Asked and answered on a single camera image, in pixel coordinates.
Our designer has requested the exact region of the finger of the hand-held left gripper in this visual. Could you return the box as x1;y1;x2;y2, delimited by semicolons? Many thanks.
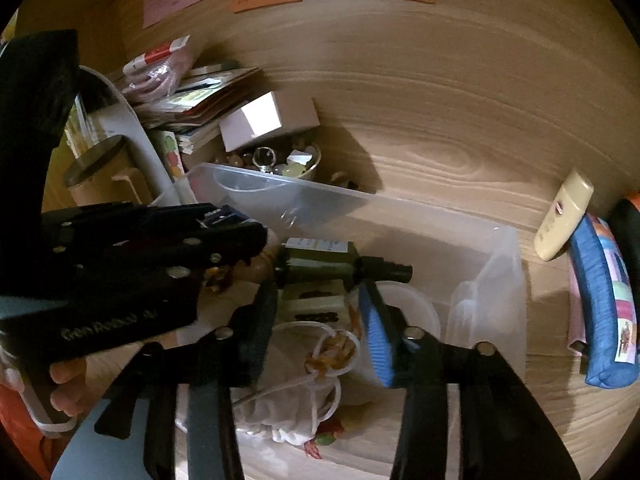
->
42;202;251;235
47;220;268;283

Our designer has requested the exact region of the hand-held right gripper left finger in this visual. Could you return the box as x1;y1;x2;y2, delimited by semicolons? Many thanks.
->
50;277;281;480

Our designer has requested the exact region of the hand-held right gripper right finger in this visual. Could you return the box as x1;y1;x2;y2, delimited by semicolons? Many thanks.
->
357;280;583;480

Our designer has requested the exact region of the amber bead bracelet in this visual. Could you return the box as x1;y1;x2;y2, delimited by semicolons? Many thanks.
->
202;252;278;293

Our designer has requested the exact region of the green pump bottle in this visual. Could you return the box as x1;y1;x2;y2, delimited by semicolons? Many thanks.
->
272;237;413;291

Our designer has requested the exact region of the clear plastic storage box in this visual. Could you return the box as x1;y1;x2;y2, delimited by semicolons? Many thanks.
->
172;162;527;480

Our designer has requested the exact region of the person's left hand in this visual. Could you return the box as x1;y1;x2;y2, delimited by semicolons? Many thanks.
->
50;362;93;417

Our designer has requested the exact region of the white curved stand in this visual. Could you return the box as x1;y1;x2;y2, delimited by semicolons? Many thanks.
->
75;65;173;206

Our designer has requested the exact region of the dotted colourful card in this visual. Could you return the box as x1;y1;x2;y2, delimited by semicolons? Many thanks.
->
152;130;187;182

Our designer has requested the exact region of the wooden canister with dark lid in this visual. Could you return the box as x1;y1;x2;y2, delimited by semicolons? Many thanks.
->
62;135;153;207

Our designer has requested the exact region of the small colourful toy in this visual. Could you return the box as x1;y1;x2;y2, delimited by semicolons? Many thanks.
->
305;420;346;458

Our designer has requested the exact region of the stack of books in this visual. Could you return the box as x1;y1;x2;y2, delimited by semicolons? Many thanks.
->
140;62;266;156

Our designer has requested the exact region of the bowl of trinkets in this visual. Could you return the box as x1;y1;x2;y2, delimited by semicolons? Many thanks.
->
215;142;322;183

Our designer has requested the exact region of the plastic bag with red label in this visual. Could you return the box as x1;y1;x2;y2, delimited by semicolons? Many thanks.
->
122;35;193;106

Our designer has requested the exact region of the small white cardboard box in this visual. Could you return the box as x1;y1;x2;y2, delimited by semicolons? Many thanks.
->
219;91;321;153

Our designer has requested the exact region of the small brown trinket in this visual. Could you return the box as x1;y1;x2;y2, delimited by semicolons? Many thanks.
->
330;171;362;192

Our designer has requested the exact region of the wooden desk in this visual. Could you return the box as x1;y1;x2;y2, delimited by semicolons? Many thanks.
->
0;0;640;480

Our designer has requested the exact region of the blue patchwork pouch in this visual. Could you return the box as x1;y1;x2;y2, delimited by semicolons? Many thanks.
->
567;212;640;390

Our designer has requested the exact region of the cream tube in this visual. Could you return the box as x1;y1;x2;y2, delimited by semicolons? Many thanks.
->
533;169;596;262

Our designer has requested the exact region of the black and orange case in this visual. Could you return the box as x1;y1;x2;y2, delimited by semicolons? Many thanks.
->
607;190;640;251

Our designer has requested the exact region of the amber bead string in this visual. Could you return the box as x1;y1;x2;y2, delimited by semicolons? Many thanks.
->
305;332;358;376

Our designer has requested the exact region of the white drawstring bag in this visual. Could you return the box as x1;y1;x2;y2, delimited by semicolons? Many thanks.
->
175;320;363;446

